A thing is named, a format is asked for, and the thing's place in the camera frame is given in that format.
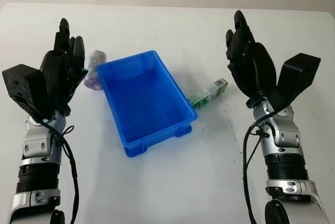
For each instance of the purple-capped silver can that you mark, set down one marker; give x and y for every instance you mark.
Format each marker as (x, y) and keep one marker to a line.
(94, 82)

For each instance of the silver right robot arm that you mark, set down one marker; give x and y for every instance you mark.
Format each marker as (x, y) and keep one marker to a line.
(285, 135)

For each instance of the green rectangular carton box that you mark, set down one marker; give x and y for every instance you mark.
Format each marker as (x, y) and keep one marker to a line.
(209, 91)

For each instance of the blue plastic tray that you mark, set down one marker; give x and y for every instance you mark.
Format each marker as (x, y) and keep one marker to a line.
(146, 103)

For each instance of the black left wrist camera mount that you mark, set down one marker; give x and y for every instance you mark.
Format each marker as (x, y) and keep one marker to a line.
(23, 85)

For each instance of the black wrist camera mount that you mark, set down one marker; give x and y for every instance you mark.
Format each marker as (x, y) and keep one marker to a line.
(23, 85)
(298, 72)

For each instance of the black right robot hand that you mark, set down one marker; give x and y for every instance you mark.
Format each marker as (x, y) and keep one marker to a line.
(257, 67)

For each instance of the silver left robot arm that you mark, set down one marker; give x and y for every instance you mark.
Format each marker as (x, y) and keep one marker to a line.
(36, 143)

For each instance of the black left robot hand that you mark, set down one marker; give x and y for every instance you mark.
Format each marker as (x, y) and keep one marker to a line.
(56, 67)

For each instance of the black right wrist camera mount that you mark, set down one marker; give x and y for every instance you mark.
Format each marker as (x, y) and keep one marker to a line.
(298, 72)

